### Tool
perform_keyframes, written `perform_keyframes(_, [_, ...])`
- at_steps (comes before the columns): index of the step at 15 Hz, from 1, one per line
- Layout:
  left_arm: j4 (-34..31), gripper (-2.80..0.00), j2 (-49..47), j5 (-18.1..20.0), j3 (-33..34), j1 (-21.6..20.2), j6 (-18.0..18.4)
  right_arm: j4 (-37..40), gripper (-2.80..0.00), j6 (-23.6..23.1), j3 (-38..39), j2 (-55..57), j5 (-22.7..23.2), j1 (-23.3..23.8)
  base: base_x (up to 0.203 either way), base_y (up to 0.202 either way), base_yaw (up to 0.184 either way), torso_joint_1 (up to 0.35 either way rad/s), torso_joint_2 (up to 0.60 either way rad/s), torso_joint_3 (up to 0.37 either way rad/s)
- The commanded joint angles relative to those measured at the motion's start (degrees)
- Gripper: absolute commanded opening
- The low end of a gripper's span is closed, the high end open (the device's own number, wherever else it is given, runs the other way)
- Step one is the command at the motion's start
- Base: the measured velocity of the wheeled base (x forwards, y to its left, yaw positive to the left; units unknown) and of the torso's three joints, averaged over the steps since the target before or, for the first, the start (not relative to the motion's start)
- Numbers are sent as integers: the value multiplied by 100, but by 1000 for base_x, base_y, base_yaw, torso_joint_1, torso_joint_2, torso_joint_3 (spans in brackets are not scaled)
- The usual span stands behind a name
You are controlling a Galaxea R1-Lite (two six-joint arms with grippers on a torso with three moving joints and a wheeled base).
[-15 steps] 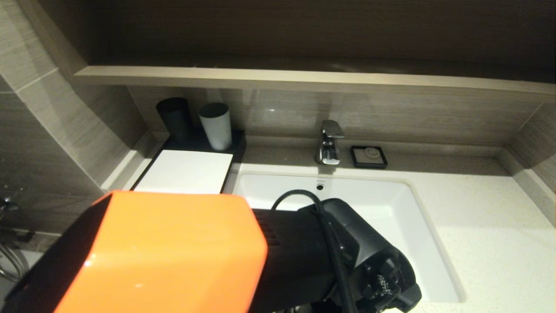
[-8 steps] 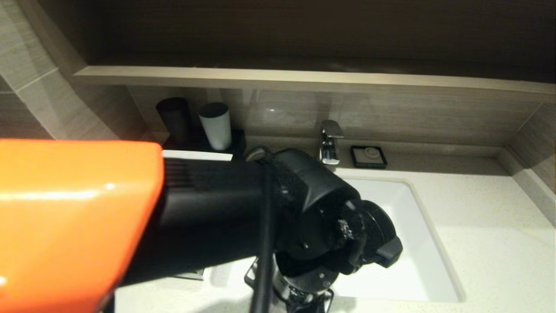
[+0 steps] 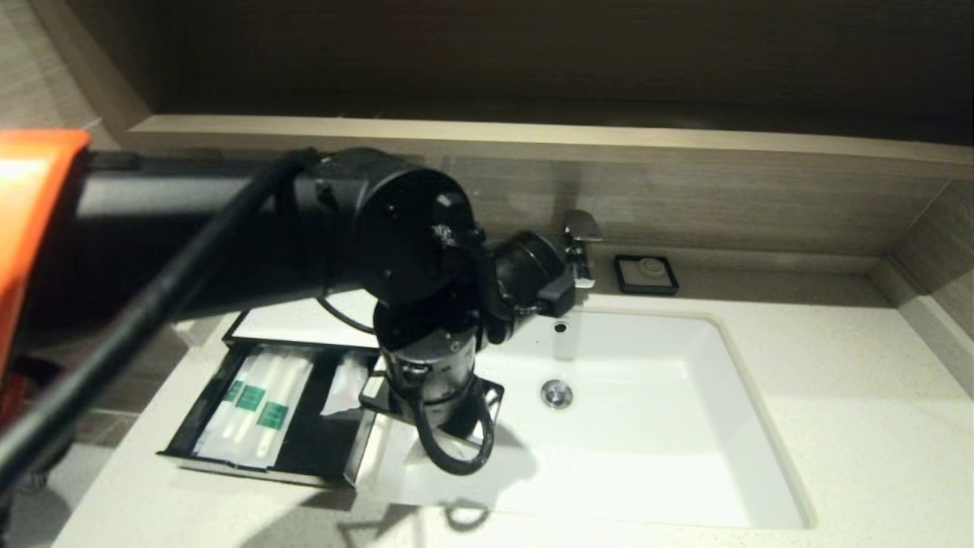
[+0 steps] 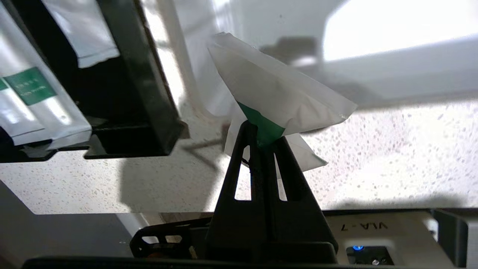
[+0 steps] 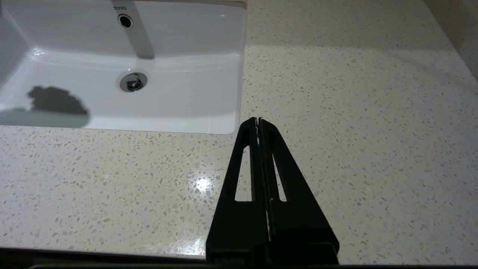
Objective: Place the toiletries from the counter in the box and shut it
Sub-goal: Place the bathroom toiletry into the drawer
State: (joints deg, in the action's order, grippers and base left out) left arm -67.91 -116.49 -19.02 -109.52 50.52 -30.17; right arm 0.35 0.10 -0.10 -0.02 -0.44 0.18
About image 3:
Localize glossy black box drawer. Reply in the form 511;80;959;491
156;339;381;490

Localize translucent toothbrush packet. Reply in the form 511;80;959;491
242;354;314;469

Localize slim white sachet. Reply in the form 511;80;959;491
194;358;246;457

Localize chrome sink drain plug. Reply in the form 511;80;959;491
540;378;575;409

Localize chrome faucet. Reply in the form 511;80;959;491
563;209;604;288

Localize black square soap dish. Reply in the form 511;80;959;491
613;253;680;296

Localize white ceramic sink basin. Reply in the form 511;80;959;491
371;301;813;530

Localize wooden wall ledge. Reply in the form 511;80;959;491
126;114;974;181

